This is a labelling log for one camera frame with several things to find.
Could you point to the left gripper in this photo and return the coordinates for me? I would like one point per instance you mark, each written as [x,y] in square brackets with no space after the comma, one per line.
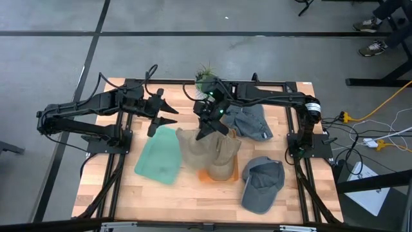
[151,108]

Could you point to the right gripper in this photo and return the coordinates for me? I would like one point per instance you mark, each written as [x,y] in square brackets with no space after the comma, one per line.
[210,114]

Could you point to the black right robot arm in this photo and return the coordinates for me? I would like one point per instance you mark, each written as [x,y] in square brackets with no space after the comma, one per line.
[277,98]

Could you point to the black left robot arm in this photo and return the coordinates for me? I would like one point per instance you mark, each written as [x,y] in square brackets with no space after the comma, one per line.
[80,106]

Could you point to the green plastic tray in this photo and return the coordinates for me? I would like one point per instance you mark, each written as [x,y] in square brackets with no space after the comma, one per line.
[157,158]

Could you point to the potted green succulent plant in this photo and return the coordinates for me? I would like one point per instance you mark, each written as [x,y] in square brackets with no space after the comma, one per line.
[200,84]

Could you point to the orange plastic tray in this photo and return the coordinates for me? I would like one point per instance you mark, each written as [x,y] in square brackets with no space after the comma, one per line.
[202,176]

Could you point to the black furniture foot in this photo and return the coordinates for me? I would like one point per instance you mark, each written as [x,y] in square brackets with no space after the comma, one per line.
[9,147]

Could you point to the black aluminium crossbar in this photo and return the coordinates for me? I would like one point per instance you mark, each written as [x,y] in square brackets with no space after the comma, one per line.
[48,225]

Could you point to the black metal beam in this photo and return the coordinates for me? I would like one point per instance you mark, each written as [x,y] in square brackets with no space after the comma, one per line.
[370,184]

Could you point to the yellow plug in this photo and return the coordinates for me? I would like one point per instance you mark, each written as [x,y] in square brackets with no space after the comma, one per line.
[381,145]

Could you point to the white flat box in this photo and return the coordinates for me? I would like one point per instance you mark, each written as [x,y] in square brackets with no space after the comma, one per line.
[370,196]

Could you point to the person's leg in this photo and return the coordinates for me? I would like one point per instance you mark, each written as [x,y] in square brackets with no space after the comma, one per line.
[384,11]
[399,35]

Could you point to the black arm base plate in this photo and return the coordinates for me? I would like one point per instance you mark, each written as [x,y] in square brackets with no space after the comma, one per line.
[322,151]
[96,146]

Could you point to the silver metal bracket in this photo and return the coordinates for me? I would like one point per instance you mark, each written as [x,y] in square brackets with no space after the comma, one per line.
[119,227]
[297,228]

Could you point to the black desk frame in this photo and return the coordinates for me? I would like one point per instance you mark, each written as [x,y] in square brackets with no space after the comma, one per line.
[370,82]

